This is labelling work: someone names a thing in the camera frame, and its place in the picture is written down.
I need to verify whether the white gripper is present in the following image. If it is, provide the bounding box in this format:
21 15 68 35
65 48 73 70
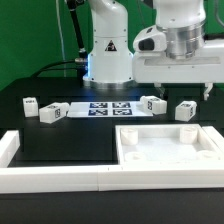
133 43 224 100

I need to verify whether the white square table top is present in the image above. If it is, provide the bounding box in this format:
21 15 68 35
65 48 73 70
115 124 224 166

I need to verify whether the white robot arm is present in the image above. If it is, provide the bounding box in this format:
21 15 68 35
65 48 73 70
83 0 224 92

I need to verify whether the white marker sheet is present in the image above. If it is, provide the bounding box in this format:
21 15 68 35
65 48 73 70
67 101 152 118

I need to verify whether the white U-shaped obstacle fence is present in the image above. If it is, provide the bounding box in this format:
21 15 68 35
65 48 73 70
0 126 224 193

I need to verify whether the black cable bundle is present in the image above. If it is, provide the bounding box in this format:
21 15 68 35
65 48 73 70
31 0 88 78

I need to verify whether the white thin cable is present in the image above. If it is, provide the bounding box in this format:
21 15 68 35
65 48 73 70
56 0 68 78

